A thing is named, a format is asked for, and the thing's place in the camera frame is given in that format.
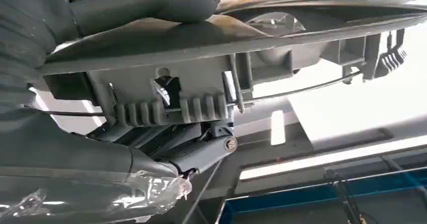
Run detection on grey ribbed right arm sleeve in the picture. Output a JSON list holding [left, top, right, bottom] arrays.
[[0, 0, 81, 118]]

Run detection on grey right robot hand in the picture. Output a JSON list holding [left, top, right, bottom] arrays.
[[0, 0, 238, 224]]

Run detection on grey metal bench frame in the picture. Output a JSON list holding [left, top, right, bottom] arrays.
[[196, 97, 427, 224]]

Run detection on blue plastic tray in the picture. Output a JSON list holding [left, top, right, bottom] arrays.
[[218, 168, 427, 224]]

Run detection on black cable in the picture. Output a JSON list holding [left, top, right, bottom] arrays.
[[323, 168, 369, 224]]

